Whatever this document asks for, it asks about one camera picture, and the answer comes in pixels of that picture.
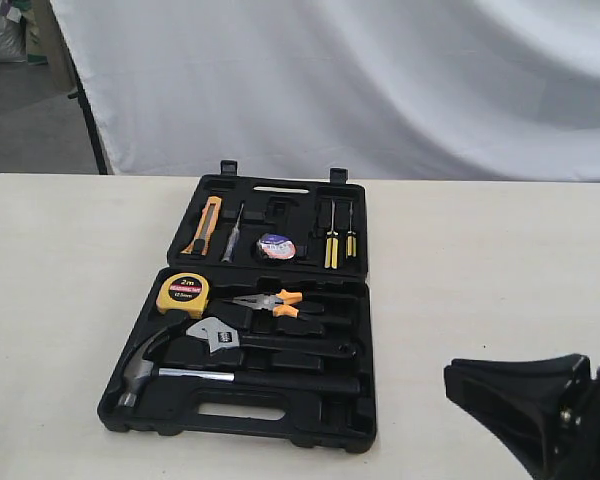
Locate black plastic tool case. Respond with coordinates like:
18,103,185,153
97,160,377,453

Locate orange handled pliers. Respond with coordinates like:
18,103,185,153
229,289,303,318

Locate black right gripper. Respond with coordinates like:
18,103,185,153
443,354,600,479

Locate clear tester screwdriver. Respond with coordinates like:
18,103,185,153
221,202,244,263

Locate yellow tape measure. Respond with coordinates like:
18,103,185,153
156,272,210,320

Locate grey plastic sack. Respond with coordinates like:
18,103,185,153
0,0,31,63

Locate PVC insulating tape roll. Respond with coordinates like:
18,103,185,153
256,233,297,261

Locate yellow utility knife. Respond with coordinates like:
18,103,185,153
181,195,222,256

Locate adjustable wrench black handle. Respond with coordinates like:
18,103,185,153
186,317,357,359

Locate white backdrop cloth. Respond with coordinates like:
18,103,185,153
53,1,600,181

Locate green white bag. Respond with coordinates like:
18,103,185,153
22,8,48,66

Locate brown wooden cabinet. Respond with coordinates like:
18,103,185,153
32,0,76,93

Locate steel claw hammer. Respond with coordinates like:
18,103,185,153
117,330,362,408

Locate yellow black screwdriver small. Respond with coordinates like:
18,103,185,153
346,202,357,258

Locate black backdrop stand pole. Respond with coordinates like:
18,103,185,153
58,27,110,175

